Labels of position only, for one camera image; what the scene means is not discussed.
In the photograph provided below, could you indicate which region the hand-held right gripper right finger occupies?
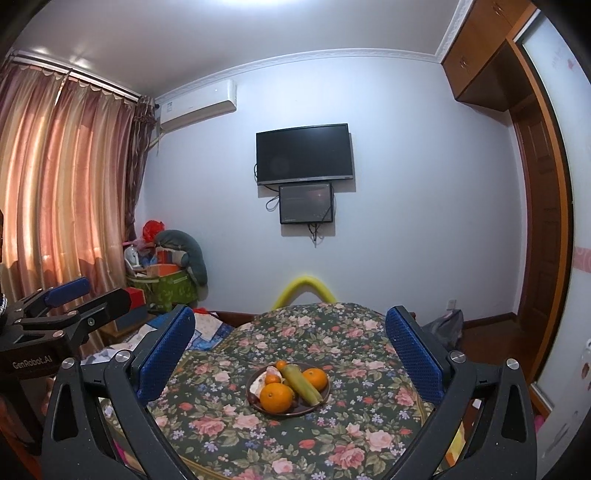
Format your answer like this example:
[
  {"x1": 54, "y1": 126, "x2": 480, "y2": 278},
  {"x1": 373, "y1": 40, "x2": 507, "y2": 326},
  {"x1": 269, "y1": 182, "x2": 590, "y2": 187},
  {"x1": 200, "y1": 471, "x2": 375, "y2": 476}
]
[{"x1": 383, "y1": 305, "x2": 539, "y2": 480}]

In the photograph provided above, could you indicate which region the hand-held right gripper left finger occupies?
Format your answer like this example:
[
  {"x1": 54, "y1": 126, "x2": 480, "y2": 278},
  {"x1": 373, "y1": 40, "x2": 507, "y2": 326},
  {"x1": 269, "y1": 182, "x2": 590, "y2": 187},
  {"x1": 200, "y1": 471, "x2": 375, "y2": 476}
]
[{"x1": 39, "y1": 305, "x2": 199, "y2": 480}]

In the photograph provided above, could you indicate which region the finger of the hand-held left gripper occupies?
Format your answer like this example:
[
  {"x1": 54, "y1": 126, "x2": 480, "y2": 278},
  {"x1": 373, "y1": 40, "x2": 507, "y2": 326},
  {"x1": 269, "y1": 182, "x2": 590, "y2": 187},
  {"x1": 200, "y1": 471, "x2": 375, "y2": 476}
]
[
  {"x1": 18, "y1": 288, "x2": 133, "y2": 348},
  {"x1": 14, "y1": 277, "x2": 92, "y2": 325}
]

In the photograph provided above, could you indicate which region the large orange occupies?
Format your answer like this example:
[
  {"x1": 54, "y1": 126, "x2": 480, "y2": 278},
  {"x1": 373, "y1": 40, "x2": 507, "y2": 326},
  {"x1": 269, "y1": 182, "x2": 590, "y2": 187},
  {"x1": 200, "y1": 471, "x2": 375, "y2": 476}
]
[
  {"x1": 302, "y1": 368, "x2": 328, "y2": 391},
  {"x1": 259, "y1": 382, "x2": 295, "y2": 414}
]

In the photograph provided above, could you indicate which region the round brown plate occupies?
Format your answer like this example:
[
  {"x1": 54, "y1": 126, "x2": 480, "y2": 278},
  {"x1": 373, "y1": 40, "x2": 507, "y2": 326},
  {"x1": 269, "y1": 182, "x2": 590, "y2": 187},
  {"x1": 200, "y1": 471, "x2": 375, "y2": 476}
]
[{"x1": 246, "y1": 362, "x2": 331, "y2": 417}]

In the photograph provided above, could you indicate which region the yellow green long fruit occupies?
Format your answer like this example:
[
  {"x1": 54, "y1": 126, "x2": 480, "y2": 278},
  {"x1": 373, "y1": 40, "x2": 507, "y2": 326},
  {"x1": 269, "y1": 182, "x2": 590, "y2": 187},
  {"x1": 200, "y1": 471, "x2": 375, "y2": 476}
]
[{"x1": 283, "y1": 364, "x2": 322, "y2": 408}]

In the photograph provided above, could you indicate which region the grey backpack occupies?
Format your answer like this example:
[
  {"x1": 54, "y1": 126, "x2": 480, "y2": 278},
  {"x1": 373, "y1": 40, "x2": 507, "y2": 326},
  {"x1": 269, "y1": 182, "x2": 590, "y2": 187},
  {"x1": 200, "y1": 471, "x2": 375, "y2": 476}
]
[{"x1": 421, "y1": 308, "x2": 465, "y2": 349}]

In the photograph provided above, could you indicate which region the blue white folded cloth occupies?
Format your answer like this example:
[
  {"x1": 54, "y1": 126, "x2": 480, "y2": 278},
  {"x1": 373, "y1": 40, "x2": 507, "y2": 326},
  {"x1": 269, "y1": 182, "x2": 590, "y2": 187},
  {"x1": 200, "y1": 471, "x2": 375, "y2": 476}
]
[{"x1": 191, "y1": 314, "x2": 234, "y2": 352}]

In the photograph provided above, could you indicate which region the green patterned box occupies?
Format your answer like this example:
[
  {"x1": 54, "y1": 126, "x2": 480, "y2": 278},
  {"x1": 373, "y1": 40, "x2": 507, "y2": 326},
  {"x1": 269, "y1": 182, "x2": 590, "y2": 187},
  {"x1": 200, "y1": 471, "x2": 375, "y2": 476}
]
[{"x1": 127, "y1": 270, "x2": 199, "y2": 312}]

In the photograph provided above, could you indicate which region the pink curtain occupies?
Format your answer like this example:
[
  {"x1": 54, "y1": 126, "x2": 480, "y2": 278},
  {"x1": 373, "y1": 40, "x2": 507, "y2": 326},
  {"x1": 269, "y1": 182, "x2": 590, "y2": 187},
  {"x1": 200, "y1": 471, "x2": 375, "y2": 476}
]
[{"x1": 0, "y1": 51, "x2": 160, "y2": 365}]

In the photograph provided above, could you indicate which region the floral blanket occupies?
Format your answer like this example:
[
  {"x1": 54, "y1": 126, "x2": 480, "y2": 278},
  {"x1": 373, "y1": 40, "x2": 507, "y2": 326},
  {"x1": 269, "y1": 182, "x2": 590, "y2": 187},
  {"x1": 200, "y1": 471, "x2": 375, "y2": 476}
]
[{"x1": 95, "y1": 302, "x2": 467, "y2": 480}]

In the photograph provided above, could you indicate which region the wooden door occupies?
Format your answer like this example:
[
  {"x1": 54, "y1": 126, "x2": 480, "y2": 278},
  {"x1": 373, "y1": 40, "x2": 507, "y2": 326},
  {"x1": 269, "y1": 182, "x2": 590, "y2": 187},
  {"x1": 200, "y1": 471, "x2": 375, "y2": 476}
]
[{"x1": 508, "y1": 37, "x2": 575, "y2": 384}]

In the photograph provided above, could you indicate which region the white air conditioner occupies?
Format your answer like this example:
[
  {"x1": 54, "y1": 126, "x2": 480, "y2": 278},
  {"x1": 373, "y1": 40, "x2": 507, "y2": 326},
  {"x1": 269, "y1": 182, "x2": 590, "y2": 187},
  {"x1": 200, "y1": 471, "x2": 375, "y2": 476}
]
[{"x1": 157, "y1": 79, "x2": 238, "y2": 132}]

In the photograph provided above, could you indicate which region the wooden overhead cabinet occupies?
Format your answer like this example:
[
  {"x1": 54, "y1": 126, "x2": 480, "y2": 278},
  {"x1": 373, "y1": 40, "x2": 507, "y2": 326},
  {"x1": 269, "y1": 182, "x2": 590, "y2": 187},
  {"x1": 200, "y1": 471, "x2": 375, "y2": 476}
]
[{"x1": 441, "y1": 0, "x2": 539, "y2": 112}]

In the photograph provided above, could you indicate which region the wooden bed frame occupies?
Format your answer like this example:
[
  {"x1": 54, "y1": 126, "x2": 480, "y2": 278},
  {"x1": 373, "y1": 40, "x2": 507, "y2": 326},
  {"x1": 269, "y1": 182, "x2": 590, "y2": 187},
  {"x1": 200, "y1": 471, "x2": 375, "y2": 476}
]
[{"x1": 203, "y1": 308, "x2": 273, "y2": 329}]

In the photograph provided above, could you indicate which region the small wall monitor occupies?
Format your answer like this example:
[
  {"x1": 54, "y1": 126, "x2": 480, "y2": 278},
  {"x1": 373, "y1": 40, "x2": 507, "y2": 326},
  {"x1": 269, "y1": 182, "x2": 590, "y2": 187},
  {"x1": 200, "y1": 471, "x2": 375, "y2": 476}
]
[{"x1": 278, "y1": 183, "x2": 334, "y2": 225}]

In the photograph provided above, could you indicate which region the black wall television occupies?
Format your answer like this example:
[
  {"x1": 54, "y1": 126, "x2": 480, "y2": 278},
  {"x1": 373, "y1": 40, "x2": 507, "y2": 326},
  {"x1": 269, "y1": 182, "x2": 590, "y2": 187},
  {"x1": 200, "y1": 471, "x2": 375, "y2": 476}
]
[{"x1": 256, "y1": 123, "x2": 355, "y2": 186}]

